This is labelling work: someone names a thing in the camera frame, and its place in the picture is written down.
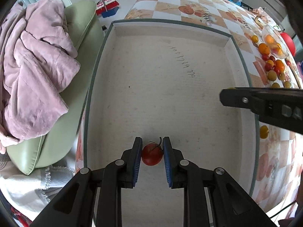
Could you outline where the glass fruit bowl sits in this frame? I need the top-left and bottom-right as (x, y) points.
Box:
(262, 25), (289, 59)

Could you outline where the green-brown round fruit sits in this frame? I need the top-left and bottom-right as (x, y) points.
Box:
(267, 70), (277, 82)

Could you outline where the red cherry tomato with stem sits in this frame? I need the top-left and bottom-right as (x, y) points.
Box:
(141, 137), (163, 166)

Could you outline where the checkered fruit tablecloth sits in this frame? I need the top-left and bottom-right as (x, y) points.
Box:
(76, 0), (302, 212)

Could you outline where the orange tangerine near bowl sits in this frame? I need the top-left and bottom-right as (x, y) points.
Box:
(258, 43), (270, 55)

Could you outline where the grey knitted throw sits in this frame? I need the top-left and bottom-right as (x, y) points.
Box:
(1, 154), (74, 221)

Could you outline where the red and blue dustpan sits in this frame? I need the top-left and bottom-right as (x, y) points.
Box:
(95, 0), (120, 18)

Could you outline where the pink blanket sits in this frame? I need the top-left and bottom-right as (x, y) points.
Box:
(1, 0), (80, 154)

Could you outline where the red balloon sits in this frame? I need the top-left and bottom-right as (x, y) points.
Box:
(280, 32), (296, 56)

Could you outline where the yellow tomato by tray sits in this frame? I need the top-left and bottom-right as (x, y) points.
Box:
(259, 125), (269, 139)

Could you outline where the white shallow tray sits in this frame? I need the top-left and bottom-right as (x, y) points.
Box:
(83, 18), (260, 227)

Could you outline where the small yellow tomato far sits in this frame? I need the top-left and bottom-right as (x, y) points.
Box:
(251, 35), (259, 43)

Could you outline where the orange tangerine right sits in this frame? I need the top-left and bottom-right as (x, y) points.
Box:
(274, 59), (285, 74)

